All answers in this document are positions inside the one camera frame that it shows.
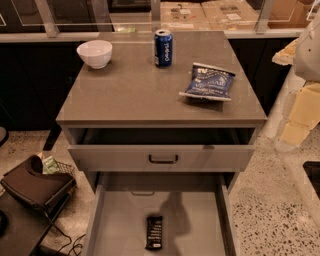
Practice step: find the dark brown curved device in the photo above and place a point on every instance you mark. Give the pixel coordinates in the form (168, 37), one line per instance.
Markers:
(30, 186)

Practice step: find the cardboard box left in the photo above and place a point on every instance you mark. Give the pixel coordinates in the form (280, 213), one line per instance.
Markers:
(183, 16)

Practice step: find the white ceramic bowl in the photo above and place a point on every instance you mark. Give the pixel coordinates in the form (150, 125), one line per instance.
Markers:
(95, 53)

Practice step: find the grey drawer cabinet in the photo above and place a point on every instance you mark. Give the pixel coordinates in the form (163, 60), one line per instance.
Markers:
(131, 92)

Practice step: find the black wire basket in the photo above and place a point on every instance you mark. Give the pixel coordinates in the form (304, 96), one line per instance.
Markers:
(63, 168)

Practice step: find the blue soda can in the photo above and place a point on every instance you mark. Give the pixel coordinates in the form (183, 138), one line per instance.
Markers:
(163, 48)

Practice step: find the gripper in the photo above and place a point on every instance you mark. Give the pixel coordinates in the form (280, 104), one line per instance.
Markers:
(308, 53)

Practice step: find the cardboard box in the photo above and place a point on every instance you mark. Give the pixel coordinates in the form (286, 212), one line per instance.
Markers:
(183, 16)
(230, 14)

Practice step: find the grey top drawer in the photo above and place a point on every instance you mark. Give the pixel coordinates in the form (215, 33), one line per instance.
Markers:
(163, 150)

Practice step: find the grey drawer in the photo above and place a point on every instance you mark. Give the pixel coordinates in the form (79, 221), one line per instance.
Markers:
(163, 150)
(195, 209)

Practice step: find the green snack packet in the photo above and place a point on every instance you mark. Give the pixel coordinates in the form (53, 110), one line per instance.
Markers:
(50, 165)

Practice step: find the grey middle drawer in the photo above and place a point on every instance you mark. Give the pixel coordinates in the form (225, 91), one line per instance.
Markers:
(195, 209)

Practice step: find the blue chip bag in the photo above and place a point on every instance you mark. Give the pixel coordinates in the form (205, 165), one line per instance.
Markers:
(209, 83)

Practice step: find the cardboard box right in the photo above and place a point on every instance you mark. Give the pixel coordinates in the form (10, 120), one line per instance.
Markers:
(230, 14)

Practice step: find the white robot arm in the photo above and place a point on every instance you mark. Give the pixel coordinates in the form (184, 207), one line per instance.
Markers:
(303, 54)

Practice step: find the black side table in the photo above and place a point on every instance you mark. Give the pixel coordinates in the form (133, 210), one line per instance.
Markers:
(26, 228)

